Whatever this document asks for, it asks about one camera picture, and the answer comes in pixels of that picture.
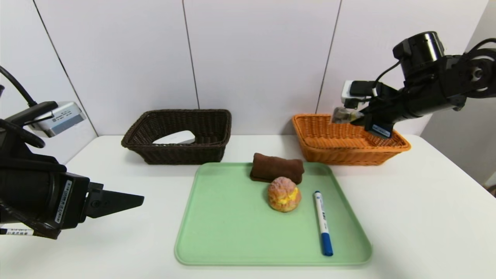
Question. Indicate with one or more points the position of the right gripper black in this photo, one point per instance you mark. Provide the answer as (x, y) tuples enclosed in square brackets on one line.
[(379, 129)]

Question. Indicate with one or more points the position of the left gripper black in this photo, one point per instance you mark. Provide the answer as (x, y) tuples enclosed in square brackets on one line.
[(74, 203)]

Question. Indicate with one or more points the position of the chocolate pack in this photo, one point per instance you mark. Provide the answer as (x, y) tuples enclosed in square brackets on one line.
[(341, 115)]

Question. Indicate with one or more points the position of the white pencil case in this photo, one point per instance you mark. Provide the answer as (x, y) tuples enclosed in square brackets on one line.
[(174, 137)]

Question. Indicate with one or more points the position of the brown towel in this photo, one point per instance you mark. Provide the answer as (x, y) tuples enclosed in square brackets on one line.
[(277, 167)]

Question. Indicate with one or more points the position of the cream puff bread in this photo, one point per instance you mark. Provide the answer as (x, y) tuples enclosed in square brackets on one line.
[(283, 195)]

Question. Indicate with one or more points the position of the white marker blue cap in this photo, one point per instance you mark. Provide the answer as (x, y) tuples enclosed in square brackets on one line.
[(323, 224)]

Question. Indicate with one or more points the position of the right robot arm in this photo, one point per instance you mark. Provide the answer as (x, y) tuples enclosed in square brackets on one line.
[(445, 77)]

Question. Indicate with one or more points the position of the orange wicker basket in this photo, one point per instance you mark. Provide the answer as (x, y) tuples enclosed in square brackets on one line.
[(341, 157)]

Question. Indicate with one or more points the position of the dark brown wicker basket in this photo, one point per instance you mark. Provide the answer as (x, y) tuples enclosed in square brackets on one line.
[(201, 155)]

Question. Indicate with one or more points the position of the light green plastic tray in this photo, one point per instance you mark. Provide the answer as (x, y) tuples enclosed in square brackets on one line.
[(224, 232)]

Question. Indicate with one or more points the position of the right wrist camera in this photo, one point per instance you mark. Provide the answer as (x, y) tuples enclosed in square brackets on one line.
[(348, 95)]

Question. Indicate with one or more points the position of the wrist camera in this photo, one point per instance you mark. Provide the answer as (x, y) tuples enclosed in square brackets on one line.
[(62, 116), (348, 95)]

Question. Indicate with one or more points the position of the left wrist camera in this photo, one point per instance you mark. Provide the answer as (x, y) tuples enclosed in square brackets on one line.
[(62, 116)]

